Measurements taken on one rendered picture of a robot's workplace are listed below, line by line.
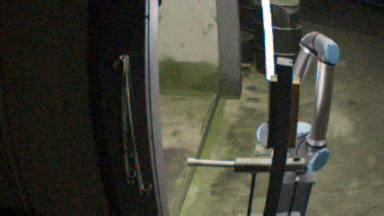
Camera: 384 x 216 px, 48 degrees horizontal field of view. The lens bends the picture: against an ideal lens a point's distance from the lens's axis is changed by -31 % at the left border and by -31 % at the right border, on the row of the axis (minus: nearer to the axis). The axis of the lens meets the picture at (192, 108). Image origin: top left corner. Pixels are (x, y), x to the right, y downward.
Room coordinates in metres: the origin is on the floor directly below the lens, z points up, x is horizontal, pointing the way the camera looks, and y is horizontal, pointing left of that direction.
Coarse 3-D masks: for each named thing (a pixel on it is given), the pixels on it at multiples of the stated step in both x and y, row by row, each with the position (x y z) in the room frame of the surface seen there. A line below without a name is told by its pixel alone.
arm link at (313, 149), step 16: (320, 48) 2.33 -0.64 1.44; (336, 48) 2.31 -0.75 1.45; (320, 64) 2.33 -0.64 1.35; (320, 80) 2.32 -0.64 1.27; (320, 96) 2.30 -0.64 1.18; (320, 112) 2.29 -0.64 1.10; (320, 128) 2.28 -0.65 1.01; (304, 144) 2.36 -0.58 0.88; (320, 144) 2.27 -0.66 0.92; (320, 160) 2.25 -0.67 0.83
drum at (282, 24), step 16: (256, 0) 5.15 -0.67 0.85; (256, 16) 5.17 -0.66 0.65; (272, 16) 5.02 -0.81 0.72; (288, 16) 5.01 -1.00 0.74; (256, 32) 5.20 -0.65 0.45; (272, 32) 5.02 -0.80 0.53; (288, 32) 5.01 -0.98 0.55; (256, 48) 5.23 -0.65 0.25; (288, 48) 5.00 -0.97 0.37; (256, 64) 5.27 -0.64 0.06
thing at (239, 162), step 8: (192, 160) 1.88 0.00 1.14; (200, 160) 1.89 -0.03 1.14; (208, 160) 1.89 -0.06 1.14; (240, 160) 1.86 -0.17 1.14; (248, 160) 1.85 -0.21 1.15; (256, 160) 1.85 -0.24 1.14; (264, 160) 1.84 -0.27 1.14; (288, 160) 1.82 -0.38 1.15; (296, 160) 1.80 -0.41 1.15; (304, 160) 1.81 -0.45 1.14; (240, 168) 1.83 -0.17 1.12; (248, 168) 1.83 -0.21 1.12; (256, 168) 1.82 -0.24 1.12; (264, 168) 1.81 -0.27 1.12; (288, 168) 1.79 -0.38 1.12; (296, 168) 1.78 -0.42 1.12
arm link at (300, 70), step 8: (312, 32) 2.45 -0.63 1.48; (304, 40) 2.45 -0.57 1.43; (304, 48) 2.43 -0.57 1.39; (312, 48) 2.41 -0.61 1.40; (304, 56) 2.42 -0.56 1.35; (312, 56) 2.42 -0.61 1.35; (296, 64) 2.42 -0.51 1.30; (304, 64) 2.40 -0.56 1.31; (296, 72) 2.40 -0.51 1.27; (304, 72) 2.39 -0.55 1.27; (304, 80) 2.41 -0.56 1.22; (264, 128) 2.35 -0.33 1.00; (264, 136) 2.31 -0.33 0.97; (264, 144) 2.30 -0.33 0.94
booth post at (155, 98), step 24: (120, 0) 1.81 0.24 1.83; (144, 0) 1.79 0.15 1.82; (120, 24) 1.81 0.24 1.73; (144, 24) 1.79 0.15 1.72; (120, 48) 1.81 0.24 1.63; (144, 48) 1.79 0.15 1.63; (120, 72) 1.81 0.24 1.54; (144, 72) 1.79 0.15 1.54; (120, 96) 1.81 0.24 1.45; (144, 96) 1.79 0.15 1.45; (120, 120) 1.81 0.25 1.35; (144, 120) 1.79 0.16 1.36; (120, 144) 1.81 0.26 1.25; (144, 144) 1.79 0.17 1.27; (120, 168) 1.81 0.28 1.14; (144, 168) 1.79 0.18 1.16; (120, 192) 1.82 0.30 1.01; (144, 192) 1.80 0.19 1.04
